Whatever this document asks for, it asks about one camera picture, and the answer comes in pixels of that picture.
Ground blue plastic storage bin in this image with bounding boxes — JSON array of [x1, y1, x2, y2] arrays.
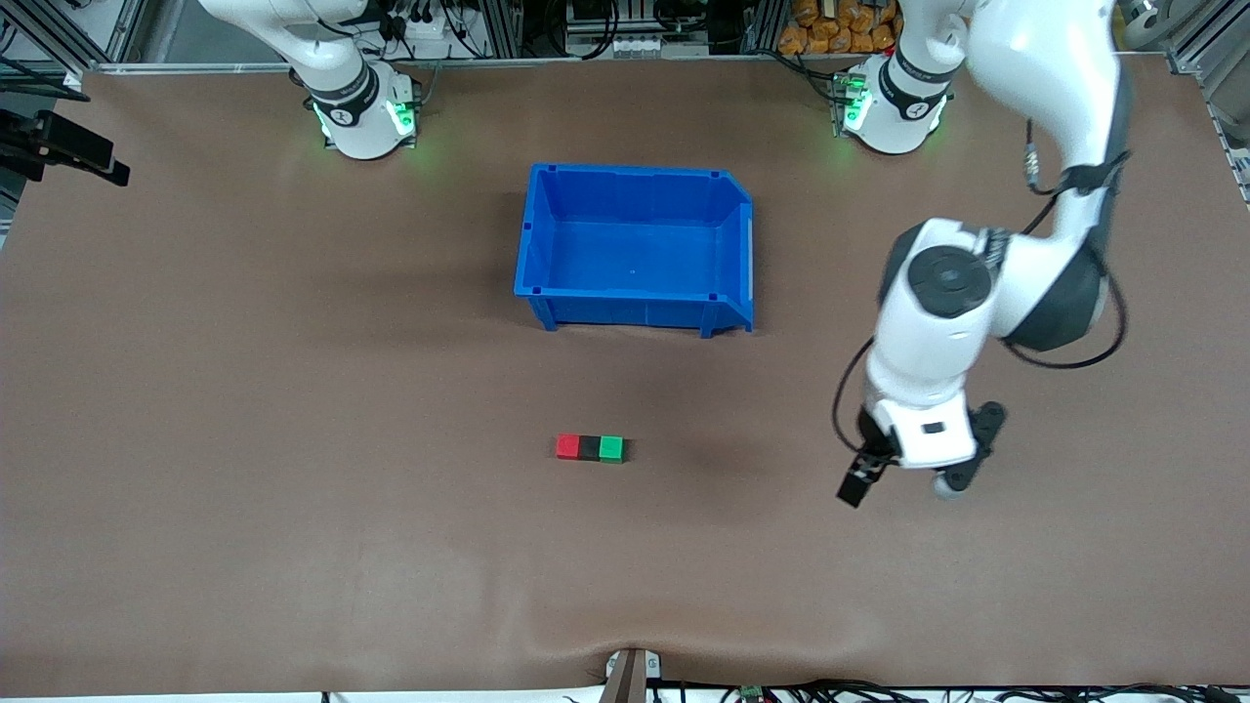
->
[[514, 163, 756, 339]]

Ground white power strip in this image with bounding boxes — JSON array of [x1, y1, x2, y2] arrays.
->
[[376, 0, 455, 62], [610, 35, 709, 59]]

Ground orange snack bags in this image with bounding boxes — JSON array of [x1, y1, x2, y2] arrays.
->
[[778, 0, 899, 56]]

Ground brown table mat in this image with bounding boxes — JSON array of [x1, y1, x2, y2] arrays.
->
[[0, 54, 1250, 699]]

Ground aluminium extrusion frame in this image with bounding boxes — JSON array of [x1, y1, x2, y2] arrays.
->
[[1167, 0, 1250, 206], [0, 0, 147, 77]]

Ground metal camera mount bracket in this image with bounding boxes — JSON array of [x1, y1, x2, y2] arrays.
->
[[604, 647, 663, 703]]

